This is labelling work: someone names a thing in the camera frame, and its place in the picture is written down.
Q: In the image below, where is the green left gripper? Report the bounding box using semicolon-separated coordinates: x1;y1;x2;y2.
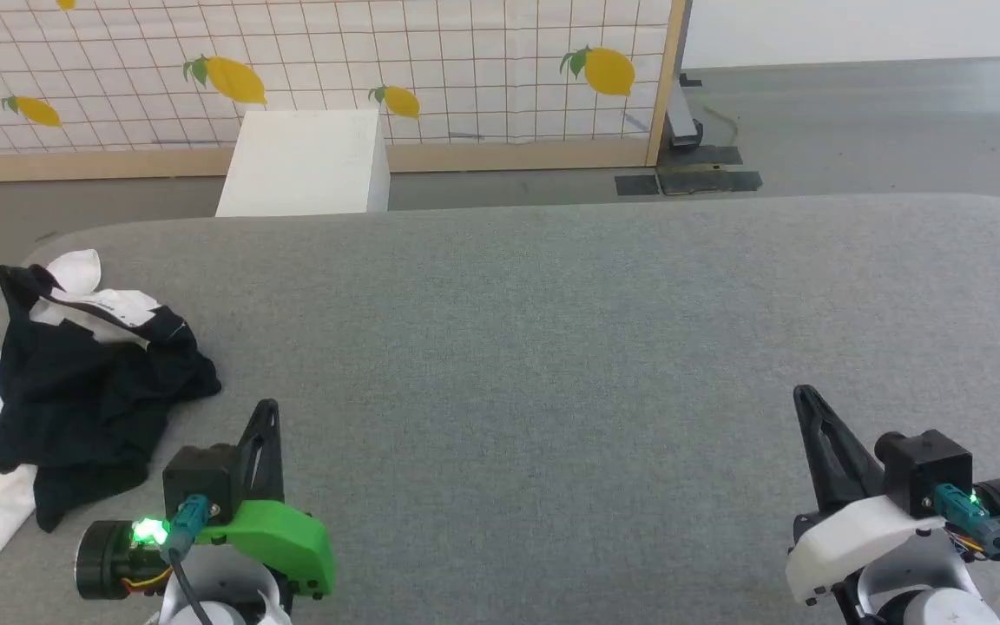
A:
194;398;337;600

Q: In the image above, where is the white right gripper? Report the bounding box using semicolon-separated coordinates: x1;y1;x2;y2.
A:
785;384;954;606

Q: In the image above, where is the white shirt with black sleeves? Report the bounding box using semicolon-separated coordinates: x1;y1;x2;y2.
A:
0;249;223;581

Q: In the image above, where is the white box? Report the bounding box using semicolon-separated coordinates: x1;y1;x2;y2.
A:
215;109;392;218

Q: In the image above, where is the grey fabric sofa surface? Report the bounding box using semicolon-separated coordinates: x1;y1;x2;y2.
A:
0;192;1000;625

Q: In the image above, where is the large black floor mat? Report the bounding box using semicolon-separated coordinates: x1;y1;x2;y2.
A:
656;145;764;196

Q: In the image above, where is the grey metal partition foot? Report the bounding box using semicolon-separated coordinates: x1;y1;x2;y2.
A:
663;73;706;155

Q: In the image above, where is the lemon print partition screen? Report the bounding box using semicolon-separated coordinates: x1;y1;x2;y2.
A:
0;0;692;184

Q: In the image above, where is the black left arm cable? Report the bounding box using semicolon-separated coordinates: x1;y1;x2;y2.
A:
160;494;216;625

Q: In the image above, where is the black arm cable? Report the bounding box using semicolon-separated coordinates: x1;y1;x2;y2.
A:
160;494;216;625
934;484;1000;610

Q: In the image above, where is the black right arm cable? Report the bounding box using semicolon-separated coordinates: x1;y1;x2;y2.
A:
934;484;1000;610

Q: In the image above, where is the yellow floor cable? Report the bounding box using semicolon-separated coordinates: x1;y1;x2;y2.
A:
698;90;740;150

